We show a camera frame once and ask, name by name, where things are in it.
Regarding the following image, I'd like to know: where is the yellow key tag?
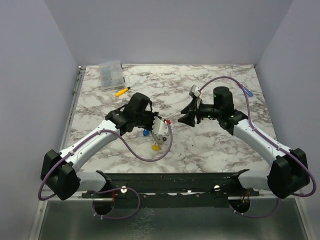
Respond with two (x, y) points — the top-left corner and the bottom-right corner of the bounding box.
(151, 144), (161, 151)

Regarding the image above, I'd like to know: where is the red blue screwdriver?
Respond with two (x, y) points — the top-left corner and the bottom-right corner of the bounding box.
(239, 84), (254, 98)

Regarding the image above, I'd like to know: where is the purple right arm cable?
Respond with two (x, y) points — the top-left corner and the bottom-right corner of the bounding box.
(198, 76), (317, 219)

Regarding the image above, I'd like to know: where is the yellow black screwdriver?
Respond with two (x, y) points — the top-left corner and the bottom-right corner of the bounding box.
(115, 86), (131, 98)

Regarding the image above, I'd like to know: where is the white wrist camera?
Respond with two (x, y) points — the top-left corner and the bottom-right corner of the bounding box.
(151, 116), (170, 136)
(189, 85), (202, 105)

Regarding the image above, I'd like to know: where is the blue key tag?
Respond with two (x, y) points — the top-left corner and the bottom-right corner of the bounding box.
(143, 129), (149, 137)

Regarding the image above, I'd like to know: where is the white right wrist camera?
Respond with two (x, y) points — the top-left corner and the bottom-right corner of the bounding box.
(189, 85), (202, 105)

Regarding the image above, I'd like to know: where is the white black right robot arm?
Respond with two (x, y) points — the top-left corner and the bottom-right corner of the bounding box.
(178, 85), (310, 199)

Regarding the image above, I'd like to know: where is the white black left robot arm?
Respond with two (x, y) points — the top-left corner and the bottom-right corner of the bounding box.
(40, 92), (168, 200)

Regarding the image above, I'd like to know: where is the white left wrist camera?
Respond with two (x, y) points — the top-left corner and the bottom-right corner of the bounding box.
(151, 116), (170, 136)

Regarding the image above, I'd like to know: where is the clear plastic parts box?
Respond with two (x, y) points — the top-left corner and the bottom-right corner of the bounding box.
(98, 60), (125, 90)

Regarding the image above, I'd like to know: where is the aluminium extrusion frame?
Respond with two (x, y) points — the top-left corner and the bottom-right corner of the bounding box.
(27, 65), (87, 240)

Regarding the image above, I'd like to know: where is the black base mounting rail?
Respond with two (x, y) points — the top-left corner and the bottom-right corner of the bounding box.
(82, 171), (259, 208)

